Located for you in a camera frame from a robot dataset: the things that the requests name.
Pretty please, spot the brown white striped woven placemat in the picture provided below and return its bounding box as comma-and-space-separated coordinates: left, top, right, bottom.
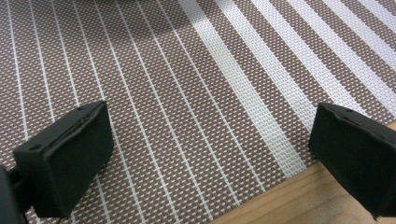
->
0, 0, 396, 224

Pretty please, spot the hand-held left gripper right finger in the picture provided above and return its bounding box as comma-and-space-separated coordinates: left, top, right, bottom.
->
308, 102, 396, 220

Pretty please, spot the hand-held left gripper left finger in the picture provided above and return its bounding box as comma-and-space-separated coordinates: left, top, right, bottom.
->
12, 99, 115, 219

